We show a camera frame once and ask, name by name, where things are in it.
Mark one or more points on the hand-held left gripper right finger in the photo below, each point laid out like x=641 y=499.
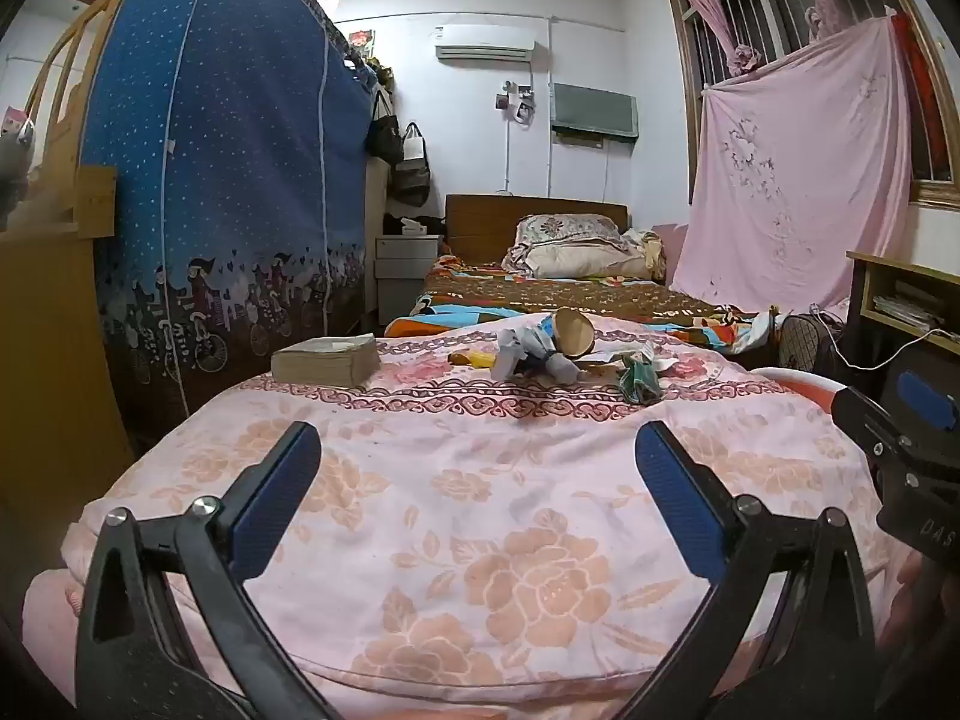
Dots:
x=679 y=499

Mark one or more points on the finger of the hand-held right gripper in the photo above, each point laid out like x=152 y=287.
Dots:
x=924 y=397
x=862 y=420

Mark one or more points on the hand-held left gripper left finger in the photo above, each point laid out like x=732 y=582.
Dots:
x=274 y=510

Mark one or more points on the orange plastic basin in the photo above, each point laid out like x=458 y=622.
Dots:
x=795 y=379

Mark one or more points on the green snack wrapper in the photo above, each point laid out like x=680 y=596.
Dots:
x=639 y=384

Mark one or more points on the red and tan plush toy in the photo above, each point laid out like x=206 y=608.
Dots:
x=574 y=334

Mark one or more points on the white printed packet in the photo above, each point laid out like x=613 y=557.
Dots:
x=517 y=345

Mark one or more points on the person's right hand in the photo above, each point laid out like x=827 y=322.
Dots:
x=919 y=592

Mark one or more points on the stack of papers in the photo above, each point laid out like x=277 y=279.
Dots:
x=904 y=306

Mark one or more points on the black floor fan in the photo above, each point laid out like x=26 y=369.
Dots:
x=806 y=345

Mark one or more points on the wooden desk shelf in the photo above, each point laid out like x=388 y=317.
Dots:
x=859 y=292

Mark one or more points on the thick worn book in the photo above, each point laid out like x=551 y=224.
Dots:
x=326 y=360

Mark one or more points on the pink floral quilt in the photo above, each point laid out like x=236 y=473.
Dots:
x=465 y=540

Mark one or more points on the bed with patterned blanket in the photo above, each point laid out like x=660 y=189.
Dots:
x=540 y=296

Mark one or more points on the beige folded quilt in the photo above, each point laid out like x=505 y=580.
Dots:
x=585 y=261

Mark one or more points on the pink hanging sheet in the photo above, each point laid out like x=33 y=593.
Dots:
x=795 y=165

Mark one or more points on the white nightstand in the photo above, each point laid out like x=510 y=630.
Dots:
x=405 y=270

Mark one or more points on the wooden cabinet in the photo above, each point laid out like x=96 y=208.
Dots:
x=45 y=330

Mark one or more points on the floral pillow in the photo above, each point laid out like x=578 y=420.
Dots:
x=562 y=229

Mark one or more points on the red hanging cloth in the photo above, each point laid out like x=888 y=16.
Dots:
x=919 y=90

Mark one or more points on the tissue box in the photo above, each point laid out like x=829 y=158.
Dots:
x=412 y=226

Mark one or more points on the wooden headboard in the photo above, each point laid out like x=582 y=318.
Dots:
x=487 y=217

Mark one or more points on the black and white hanging bag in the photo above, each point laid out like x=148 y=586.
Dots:
x=411 y=172

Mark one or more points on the blue printed wardrobe cover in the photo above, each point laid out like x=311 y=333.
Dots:
x=225 y=127

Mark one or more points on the grey plush toy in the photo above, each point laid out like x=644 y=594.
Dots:
x=15 y=165

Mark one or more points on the red paper ornament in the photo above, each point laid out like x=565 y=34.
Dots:
x=361 y=40

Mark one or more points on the white air conditioner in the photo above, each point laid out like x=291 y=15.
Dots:
x=484 y=41

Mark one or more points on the wall socket with photos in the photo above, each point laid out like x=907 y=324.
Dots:
x=517 y=105

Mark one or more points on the curved wooden frame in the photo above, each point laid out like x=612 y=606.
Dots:
x=67 y=52

